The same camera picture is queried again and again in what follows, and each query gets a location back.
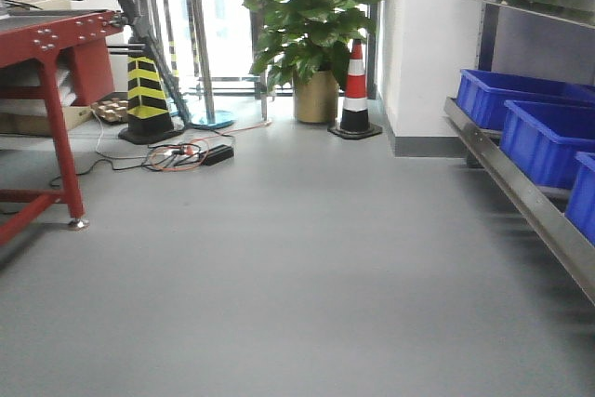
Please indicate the gold plant pot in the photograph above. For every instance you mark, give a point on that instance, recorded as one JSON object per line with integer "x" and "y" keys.
{"x": 315, "y": 102}

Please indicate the red white traffic cone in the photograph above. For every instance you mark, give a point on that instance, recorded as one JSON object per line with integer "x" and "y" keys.
{"x": 354, "y": 121}

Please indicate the black power adapter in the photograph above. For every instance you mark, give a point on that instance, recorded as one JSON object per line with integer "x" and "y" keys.
{"x": 217, "y": 154}

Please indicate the black yellow traffic cone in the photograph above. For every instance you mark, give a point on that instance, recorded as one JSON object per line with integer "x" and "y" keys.
{"x": 148, "y": 117}

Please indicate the green potted plant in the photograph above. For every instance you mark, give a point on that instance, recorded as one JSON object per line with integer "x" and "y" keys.
{"x": 300, "y": 38}

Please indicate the cardboard box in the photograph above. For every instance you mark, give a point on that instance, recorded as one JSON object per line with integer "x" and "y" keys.
{"x": 39, "y": 126}

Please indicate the red metal table frame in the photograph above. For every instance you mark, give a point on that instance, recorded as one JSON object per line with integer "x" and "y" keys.
{"x": 41, "y": 36}

